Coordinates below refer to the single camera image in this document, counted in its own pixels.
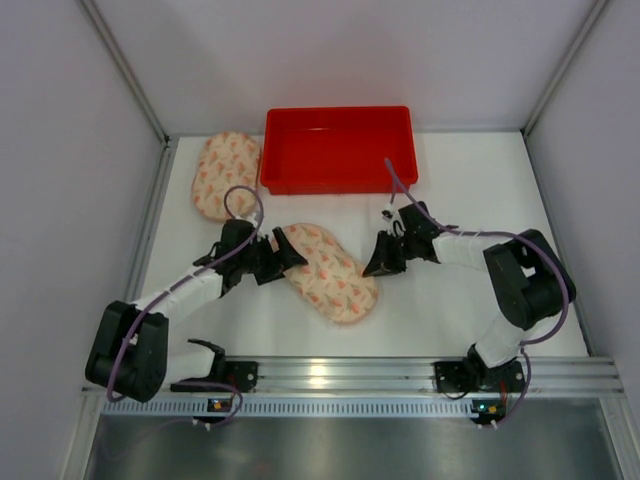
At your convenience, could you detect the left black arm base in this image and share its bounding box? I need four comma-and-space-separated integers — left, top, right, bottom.
169, 360, 259, 393

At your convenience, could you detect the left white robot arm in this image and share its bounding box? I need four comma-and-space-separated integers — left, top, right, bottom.
85, 219, 308, 402

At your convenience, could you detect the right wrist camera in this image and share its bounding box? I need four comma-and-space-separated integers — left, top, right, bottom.
382, 202, 404, 231

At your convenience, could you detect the red plastic bin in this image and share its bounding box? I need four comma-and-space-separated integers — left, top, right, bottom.
260, 106, 419, 195

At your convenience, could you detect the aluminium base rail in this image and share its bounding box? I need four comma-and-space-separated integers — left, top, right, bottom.
80, 357, 624, 419

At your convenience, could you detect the pink floral laundry bag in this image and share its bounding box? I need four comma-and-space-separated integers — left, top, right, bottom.
191, 131, 261, 222
283, 223, 379, 325

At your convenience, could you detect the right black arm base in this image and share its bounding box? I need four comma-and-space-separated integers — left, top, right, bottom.
434, 359, 525, 399

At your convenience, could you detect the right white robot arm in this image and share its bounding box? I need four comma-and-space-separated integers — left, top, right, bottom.
363, 201, 576, 370

